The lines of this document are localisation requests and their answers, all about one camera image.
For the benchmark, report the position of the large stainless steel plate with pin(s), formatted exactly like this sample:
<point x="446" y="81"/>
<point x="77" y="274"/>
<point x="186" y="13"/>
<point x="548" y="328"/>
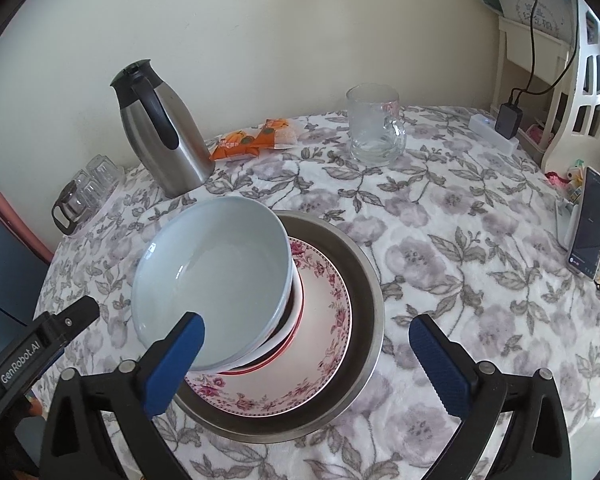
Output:
<point x="368" y="325"/>

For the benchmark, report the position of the white shelf unit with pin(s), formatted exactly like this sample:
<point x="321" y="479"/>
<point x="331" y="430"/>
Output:
<point x="561" y="121"/>

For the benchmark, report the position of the floral purple tablecloth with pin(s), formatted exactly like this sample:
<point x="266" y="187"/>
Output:
<point x="453" y="228"/>

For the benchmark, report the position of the stainless steel thermos jug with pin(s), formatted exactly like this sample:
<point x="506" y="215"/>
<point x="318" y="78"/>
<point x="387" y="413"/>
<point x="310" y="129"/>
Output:
<point x="161" y="131"/>

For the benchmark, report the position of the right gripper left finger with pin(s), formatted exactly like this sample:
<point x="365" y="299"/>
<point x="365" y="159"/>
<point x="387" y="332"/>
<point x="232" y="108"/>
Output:
<point x="76" y="443"/>

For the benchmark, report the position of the pink floral plate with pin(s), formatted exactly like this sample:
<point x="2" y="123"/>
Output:
<point x="307" y="364"/>

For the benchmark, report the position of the round white tray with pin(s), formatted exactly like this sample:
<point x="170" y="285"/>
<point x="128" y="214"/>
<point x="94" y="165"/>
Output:
<point x="91" y="187"/>

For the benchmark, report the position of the black charger adapter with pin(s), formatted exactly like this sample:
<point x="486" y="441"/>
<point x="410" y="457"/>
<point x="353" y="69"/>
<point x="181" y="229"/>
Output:
<point x="508" y="120"/>

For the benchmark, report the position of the orange snack packet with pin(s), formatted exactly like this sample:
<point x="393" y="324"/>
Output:
<point x="277" y="134"/>
<point x="235" y="145"/>

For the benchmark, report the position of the white phone stand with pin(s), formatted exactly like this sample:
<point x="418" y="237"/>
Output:
<point x="565" y="214"/>

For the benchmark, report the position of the clear drinking glass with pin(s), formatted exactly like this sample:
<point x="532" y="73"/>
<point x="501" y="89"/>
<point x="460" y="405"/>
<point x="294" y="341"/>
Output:
<point x="91" y="191"/>
<point x="105" y="171"/>

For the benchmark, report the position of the white power bank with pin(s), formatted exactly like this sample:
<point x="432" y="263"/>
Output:
<point x="483" y="127"/>

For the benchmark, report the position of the strawberry pattern red-rimmed bowl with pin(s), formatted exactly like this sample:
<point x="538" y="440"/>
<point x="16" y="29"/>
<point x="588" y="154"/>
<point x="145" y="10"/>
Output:
<point x="275" y="354"/>

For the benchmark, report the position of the smartphone on stand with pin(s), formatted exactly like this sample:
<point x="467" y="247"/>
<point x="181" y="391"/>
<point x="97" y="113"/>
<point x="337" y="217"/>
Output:
<point x="584" y="249"/>

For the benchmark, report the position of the clear glass mug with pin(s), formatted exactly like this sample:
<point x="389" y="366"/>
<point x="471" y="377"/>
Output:
<point x="377" y="132"/>

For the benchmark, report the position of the light blue bowl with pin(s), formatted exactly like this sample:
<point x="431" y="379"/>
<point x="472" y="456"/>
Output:
<point x="228" y="260"/>

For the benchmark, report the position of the glass teapot black handle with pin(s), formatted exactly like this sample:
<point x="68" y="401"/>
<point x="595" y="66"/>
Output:
<point x="70" y="209"/>

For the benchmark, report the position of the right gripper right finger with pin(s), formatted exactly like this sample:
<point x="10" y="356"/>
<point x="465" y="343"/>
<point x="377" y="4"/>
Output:
<point x="536" y="442"/>

